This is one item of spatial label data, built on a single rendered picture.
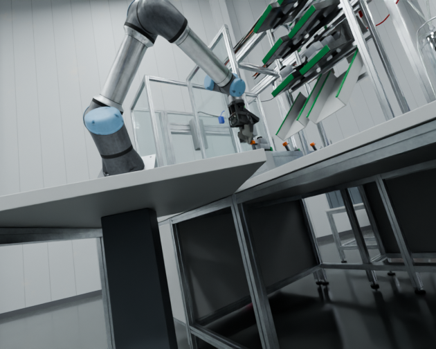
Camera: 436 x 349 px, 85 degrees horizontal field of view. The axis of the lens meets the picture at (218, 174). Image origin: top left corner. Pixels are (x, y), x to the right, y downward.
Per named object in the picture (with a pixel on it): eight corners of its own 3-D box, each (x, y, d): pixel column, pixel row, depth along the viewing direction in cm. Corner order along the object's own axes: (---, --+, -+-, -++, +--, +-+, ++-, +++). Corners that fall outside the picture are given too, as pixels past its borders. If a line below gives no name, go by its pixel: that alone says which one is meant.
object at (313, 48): (320, 58, 82) (309, 41, 82) (311, 67, 85) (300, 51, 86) (333, 52, 85) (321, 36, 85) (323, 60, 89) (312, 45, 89)
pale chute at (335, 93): (347, 105, 72) (336, 95, 72) (315, 124, 84) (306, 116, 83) (367, 55, 85) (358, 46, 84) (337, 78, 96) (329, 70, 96)
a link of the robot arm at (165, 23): (161, -23, 70) (252, 82, 103) (149, -16, 78) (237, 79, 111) (141, 12, 70) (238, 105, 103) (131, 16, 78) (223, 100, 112)
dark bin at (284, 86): (294, 78, 90) (283, 62, 90) (274, 97, 101) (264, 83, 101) (332, 57, 102) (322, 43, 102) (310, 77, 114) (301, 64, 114)
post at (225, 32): (261, 172, 138) (224, 28, 158) (258, 173, 141) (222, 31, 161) (265, 171, 140) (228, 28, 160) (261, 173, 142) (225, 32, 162)
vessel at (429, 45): (475, 73, 107) (441, 4, 115) (435, 91, 118) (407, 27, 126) (481, 78, 115) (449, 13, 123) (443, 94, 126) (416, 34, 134)
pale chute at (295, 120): (306, 127, 84) (297, 119, 84) (283, 141, 96) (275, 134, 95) (329, 80, 97) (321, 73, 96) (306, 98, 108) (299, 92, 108)
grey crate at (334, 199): (385, 199, 238) (376, 176, 242) (328, 209, 288) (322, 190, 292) (401, 194, 262) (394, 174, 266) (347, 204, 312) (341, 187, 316)
